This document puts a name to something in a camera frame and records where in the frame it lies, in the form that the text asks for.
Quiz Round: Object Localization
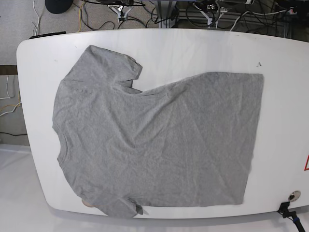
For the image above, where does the grey t-shirt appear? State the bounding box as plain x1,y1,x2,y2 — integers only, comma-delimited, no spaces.
53,45,264,218

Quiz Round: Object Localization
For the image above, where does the beige table grommet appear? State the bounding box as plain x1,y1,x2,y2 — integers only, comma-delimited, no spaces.
82,199,95,208

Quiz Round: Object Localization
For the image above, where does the black round base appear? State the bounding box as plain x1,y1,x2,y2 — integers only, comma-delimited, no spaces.
45,0,73,14

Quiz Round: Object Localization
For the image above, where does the red warning triangle sticker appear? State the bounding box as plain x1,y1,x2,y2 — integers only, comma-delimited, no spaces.
304,155,309,171

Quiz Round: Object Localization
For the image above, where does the silver table grommet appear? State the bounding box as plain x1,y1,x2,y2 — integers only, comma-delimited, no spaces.
288,190,301,202

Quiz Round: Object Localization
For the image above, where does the aluminium frame stand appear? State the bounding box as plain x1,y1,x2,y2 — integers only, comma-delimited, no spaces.
154,0,179,29

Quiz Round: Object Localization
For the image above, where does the yellow floor cable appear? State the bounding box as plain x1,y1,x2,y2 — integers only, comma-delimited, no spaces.
77,0,86,33

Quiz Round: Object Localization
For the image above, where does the black clamp with cable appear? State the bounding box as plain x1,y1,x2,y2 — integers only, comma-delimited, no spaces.
277,202,305,232

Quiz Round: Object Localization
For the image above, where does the white floor cable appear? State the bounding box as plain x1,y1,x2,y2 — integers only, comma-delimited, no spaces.
31,2,41,36

